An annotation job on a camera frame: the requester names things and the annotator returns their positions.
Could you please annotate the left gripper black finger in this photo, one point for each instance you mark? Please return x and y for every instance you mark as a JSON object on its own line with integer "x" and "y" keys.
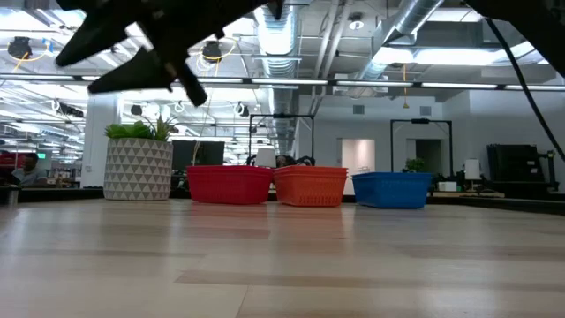
{"x": 95, "y": 37}
{"x": 132, "y": 75}

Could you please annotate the pink plastic slotted basket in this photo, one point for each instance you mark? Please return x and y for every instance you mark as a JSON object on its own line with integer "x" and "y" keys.
{"x": 229, "y": 167}
{"x": 229, "y": 187}

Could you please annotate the orange plastic slotted basket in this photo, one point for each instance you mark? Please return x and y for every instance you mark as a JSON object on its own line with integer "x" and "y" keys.
{"x": 310, "y": 190}
{"x": 310, "y": 168}

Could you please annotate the blue plastic slotted basket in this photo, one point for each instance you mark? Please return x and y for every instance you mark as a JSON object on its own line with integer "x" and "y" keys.
{"x": 392, "y": 173}
{"x": 392, "y": 192}

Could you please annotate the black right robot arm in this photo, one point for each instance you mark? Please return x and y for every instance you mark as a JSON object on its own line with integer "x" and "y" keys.
{"x": 534, "y": 22}

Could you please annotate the white building column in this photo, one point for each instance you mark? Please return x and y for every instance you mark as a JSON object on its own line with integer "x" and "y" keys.
{"x": 100, "y": 141}

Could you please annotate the plant in triangle-patterned pot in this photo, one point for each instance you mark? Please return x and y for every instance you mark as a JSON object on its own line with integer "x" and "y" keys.
{"x": 137, "y": 170}

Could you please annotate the black computer monitor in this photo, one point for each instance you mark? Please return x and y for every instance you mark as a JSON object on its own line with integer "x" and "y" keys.
{"x": 198, "y": 154}

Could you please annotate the person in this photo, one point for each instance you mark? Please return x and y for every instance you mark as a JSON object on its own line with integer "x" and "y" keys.
{"x": 30, "y": 172}

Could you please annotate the white cylindrical lamp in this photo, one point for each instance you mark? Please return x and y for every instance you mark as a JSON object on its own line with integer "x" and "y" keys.
{"x": 472, "y": 169}
{"x": 265, "y": 157}

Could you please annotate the grey metal cup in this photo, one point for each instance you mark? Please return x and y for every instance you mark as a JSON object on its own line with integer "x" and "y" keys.
{"x": 12, "y": 196}

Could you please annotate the overhead light bar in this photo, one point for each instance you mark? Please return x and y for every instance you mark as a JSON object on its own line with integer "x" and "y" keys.
{"x": 375, "y": 83}

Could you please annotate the small green potted plant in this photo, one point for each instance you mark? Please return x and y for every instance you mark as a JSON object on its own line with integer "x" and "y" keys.
{"x": 415, "y": 164}

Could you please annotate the black equipment cabinet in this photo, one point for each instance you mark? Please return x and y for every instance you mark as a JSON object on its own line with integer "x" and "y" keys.
{"x": 514, "y": 165}

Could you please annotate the silver ribbed ventilation duct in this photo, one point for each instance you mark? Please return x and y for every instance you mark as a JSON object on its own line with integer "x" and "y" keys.
{"x": 280, "y": 48}

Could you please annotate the black robot station frame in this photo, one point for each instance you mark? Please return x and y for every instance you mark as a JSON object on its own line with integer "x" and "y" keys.
{"x": 421, "y": 120}
{"x": 282, "y": 116}

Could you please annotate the black table edge rail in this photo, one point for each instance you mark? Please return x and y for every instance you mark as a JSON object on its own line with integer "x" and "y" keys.
{"x": 499, "y": 204}

